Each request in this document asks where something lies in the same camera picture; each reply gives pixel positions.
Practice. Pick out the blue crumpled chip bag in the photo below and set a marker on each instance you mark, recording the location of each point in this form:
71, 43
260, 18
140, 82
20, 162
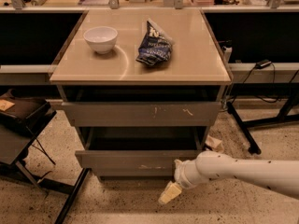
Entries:
156, 46

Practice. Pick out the grey top drawer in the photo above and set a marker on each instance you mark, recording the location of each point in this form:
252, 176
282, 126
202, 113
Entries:
141, 114

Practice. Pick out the grey drawer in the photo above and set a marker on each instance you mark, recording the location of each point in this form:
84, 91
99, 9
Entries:
141, 114
138, 151

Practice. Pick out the dark side cart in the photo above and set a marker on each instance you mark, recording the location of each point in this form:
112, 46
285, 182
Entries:
14, 147

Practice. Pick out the black table leg stand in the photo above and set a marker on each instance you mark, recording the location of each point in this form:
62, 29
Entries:
283, 116

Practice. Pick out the black power adapter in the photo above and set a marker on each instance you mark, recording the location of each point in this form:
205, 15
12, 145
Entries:
262, 64

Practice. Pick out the white ceramic bowl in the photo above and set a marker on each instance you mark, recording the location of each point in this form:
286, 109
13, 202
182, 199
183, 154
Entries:
101, 39

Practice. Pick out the crumpled beige cloth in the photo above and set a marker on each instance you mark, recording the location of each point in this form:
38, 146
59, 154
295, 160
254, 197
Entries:
214, 144

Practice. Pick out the grey drawer cabinet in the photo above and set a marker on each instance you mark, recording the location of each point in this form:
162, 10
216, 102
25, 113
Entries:
142, 87

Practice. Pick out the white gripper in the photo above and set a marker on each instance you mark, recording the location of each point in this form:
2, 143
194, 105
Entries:
181, 175

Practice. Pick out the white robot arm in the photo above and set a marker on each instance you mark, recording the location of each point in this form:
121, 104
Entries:
279, 176

